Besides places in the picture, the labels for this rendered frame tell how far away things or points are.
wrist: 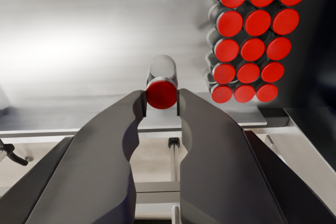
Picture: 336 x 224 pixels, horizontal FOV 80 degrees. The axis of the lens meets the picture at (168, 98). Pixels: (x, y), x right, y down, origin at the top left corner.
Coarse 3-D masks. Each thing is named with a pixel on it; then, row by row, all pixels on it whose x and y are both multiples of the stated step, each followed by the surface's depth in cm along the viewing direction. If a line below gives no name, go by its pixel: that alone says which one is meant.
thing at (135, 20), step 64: (0, 0) 20; (64, 0) 20; (128, 0) 20; (192, 0) 20; (0, 64) 23; (64, 64) 23; (128, 64) 23; (192, 64) 23; (0, 128) 25; (64, 128) 24
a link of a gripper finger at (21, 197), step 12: (60, 144) 8; (48, 156) 7; (60, 156) 7; (36, 168) 7; (48, 168) 7; (24, 180) 6; (36, 180) 6; (48, 180) 6; (12, 192) 6; (24, 192) 6; (36, 192) 6; (0, 204) 6; (12, 204) 6; (24, 204) 6; (0, 216) 6; (12, 216) 6; (24, 216) 6
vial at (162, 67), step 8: (160, 56) 15; (168, 56) 16; (152, 64) 15; (160, 64) 14; (168, 64) 14; (152, 72) 13; (160, 72) 13; (168, 72) 13; (176, 72) 15; (152, 80) 12; (168, 80) 12; (176, 80) 13
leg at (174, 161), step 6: (174, 144) 131; (174, 150) 127; (174, 156) 123; (174, 162) 119; (174, 168) 115; (174, 174) 112; (174, 180) 109; (174, 210) 95; (174, 216) 93; (174, 222) 91; (180, 222) 91
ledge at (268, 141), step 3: (267, 135) 32; (267, 138) 31; (270, 138) 31; (264, 141) 32; (267, 141) 31; (270, 141) 31; (267, 144) 31; (270, 144) 30; (273, 144) 30; (270, 147) 31; (273, 147) 31; (273, 150) 31; (276, 150) 31; (276, 153) 31; (279, 153) 31; (279, 156) 32; (282, 159) 32; (285, 162) 33
